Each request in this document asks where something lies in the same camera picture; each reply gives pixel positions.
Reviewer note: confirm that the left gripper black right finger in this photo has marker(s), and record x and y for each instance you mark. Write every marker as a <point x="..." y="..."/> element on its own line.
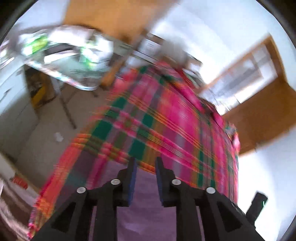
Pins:
<point x="201" y="214"/>

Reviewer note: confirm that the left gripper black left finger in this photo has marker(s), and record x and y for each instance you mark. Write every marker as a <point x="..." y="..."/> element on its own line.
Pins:
<point x="93" y="209"/>

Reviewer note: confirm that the purple fleece pants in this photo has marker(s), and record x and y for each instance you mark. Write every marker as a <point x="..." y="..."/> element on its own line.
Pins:
<point x="146" y="218"/>

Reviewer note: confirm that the folding table with printed top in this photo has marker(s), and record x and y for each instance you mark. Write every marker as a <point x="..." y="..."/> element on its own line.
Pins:
<point x="60" y="59"/>

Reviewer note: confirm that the wooden door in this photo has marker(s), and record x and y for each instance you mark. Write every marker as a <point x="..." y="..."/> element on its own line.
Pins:
<point x="254" y="95"/>

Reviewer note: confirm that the white drawer cabinet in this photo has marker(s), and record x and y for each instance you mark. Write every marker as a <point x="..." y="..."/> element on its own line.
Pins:
<point x="18" y="117"/>

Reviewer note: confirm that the pink green plaid bedsheet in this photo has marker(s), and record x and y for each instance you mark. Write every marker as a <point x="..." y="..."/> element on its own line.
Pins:
<point x="155" y="112"/>

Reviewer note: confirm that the green white tissue box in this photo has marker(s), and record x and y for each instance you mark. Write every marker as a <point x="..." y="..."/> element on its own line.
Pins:
<point x="96" y="52"/>

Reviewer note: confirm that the green wet wipes pack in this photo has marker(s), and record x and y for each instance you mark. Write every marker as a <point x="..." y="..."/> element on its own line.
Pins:
<point x="34" y="44"/>

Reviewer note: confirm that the white open cardboard box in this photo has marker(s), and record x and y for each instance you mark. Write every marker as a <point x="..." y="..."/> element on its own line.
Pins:
<point x="151" y="45"/>

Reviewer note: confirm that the wooden wardrobe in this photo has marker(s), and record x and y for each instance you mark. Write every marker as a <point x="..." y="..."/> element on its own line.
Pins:
<point x="128" y="21"/>

